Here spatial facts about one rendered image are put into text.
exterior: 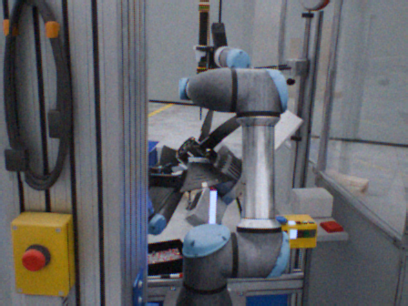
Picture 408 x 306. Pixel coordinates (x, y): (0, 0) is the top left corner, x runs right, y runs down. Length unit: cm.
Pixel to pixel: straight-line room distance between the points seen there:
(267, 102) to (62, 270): 66
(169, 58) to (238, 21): 145
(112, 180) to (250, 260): 52
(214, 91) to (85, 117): 51
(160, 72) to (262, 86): 831
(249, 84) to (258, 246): 40
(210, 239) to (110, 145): 49
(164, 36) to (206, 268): 836
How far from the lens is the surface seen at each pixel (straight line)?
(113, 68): 80
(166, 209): 212
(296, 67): 242
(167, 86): 953
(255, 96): 126
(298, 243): 185
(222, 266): 125
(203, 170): 197
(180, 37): 934
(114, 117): 81
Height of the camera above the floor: 181
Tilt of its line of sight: 17 degrees down
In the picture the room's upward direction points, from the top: 2 degrees clockwise
